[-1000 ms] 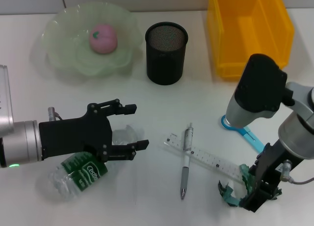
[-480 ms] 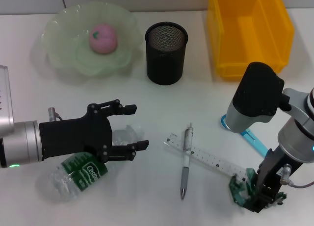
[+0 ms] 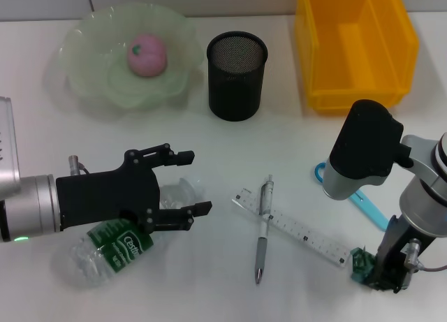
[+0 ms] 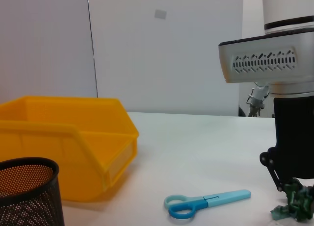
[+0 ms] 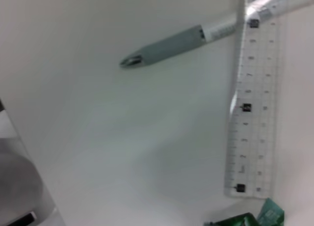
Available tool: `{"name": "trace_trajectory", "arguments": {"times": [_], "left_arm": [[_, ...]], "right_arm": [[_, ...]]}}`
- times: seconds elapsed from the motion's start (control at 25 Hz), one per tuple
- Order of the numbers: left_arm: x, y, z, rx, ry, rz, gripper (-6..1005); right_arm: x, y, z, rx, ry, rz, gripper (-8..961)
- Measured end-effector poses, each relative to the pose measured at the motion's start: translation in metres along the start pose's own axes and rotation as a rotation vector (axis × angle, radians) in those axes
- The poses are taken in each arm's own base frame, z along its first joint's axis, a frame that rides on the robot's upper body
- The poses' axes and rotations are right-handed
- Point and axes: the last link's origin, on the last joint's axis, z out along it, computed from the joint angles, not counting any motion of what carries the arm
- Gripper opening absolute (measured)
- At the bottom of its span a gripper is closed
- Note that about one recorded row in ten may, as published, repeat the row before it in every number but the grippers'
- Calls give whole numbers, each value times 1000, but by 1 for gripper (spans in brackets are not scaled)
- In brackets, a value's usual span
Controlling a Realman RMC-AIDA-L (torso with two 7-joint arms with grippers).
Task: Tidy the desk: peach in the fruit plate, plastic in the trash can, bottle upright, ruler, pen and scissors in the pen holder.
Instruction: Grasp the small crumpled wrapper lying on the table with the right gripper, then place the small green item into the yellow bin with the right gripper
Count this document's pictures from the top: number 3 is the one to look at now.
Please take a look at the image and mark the green plastic wrapper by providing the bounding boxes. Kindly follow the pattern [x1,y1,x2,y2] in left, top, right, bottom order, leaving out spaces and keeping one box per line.
[349,245,380,285]

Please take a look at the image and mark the clear plastic ruler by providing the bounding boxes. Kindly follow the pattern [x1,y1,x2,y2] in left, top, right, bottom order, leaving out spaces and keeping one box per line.
[230,186,351,268]

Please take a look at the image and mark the pink toy peach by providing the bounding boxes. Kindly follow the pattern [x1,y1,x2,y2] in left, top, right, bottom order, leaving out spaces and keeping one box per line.
[126,33,168,78]

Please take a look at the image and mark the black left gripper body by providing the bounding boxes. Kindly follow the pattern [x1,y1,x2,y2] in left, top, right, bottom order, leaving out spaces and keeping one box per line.
[54,149,161,233]

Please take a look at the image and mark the yellow plastic bin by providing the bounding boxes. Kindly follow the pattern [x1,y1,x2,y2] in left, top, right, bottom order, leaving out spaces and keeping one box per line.
[292,0,420,117]

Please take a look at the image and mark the right gripper connector cable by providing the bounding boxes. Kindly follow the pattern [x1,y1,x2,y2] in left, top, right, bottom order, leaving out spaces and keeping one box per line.
[404,237,447,273]

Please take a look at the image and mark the grey white ballpoint pen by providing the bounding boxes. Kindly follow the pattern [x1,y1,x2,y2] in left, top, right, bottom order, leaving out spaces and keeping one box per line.
[254,175,275,286]

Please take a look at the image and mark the clear green-label water bottle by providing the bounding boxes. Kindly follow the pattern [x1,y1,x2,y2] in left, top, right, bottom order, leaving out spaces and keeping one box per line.
[52,173,207,291]

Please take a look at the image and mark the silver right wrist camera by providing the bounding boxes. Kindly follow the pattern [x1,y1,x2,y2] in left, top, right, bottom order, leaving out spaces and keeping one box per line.
[322,98,413,201]

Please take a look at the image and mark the translucent green fruit plate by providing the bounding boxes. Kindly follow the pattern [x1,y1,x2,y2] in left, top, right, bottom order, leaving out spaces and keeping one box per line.
[57,2,206,110]

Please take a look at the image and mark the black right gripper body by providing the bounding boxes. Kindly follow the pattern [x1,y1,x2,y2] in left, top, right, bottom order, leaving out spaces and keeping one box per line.
[369,214,424,295]

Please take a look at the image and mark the black mesh pen holder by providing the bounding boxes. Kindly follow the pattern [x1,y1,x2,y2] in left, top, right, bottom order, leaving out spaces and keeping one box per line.
[205,30,269,122]

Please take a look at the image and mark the blue handled scissors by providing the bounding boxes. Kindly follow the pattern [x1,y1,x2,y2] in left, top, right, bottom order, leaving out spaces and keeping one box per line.
[314,161,390,231]

